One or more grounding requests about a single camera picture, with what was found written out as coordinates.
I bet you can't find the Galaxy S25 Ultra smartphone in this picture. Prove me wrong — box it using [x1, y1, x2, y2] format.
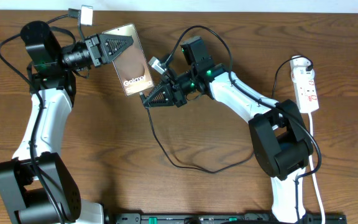
[103, 24, 154, 96]

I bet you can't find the black USB charging cable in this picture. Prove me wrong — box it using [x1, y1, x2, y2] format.
[140, 56, 314, 174]

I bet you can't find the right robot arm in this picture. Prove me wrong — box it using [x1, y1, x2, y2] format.
[141, 36, 314, 223]

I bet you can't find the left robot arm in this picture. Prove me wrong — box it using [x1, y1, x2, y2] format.
[0, 21, 134, 223]

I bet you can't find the white power strip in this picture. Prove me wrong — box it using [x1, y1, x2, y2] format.
[290, 55, 319, 114]

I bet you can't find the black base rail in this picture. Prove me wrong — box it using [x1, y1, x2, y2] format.
[104, 211, 347, 224]

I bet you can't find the white power strip cord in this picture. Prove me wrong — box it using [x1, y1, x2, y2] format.
[307, 112, 326, 224]

